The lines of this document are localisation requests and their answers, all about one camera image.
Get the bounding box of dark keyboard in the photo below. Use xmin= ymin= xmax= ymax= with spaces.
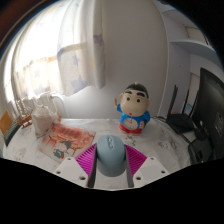
xmin=2 ymin=123 xmax=23 ymax=148

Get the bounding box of white printed tablecloth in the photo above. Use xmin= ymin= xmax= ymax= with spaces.
xmin=1 ymin=118 xmax=195 ymax=192

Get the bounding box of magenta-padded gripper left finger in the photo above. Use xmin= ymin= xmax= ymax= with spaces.
xmin=53 ymin=143 xmax=98 ymax=188

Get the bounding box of orange printed mouse pad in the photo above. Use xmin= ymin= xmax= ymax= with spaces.
xmin=37 ymin=123 xmax=97 ymax=164

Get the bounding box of orange wooden chair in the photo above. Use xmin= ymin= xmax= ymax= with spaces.
xmin=0 ymin=110 xmax=14 ymax=136

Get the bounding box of white wall shelf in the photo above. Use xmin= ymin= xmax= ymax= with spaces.
xmin=169 ymin=23 xmax=218 ymax=65

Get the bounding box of white ceramic pitcher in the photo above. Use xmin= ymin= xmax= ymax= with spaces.
xmin=36 ymin=91 xmax=66 ymax=118

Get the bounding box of black router with antennas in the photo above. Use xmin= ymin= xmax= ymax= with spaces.
xmin=165 ymin=84 xmax=201 ymax=134

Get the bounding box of white star-print curtain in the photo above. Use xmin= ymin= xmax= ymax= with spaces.
xmin=6 ymin=0 xmax=107 ymax=108

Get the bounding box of light blue computer mouse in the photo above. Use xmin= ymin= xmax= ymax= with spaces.
xmin=95 ymin=134 xmax=128 ymax=177

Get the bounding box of cartoon boy figurine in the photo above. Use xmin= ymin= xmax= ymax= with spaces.
xmin=114 ymin=82 xmax=151 ymax=135

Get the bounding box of black computer monitor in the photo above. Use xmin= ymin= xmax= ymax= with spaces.
xmin=187 ymin=67 xmax=224 ymax=165

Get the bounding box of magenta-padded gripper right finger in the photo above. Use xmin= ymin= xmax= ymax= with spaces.
xmin=123 ymin=143 xmax=169 ymax=188

